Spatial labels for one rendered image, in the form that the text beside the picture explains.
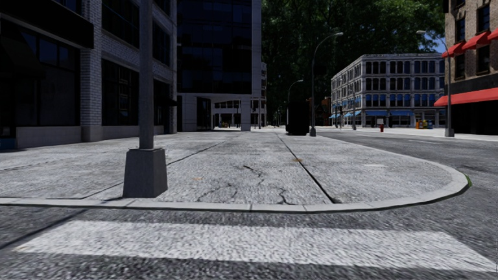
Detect brown brick building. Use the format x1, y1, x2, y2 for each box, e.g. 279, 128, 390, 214
433, 0, 498, 137

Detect trees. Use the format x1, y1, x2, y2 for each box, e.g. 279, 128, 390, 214
261, 0, 446, 127

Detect pale stone building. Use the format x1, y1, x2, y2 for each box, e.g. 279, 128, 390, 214
329, 53, 446, 128

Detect black bus shelter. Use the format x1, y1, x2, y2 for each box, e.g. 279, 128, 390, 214
285, 99, 311, 137

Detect grey brick building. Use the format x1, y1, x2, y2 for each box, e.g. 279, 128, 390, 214
0, 0, 178, 151

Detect grey pole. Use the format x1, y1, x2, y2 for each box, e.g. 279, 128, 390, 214
122, 0, 169, 199

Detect glass tower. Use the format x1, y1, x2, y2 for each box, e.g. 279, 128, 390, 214
174, 0, 263, 133

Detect grey street lamp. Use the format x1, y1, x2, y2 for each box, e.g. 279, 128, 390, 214
286, 79, 305, 126
416, 30, 455, 137
309, 32, 344, 137

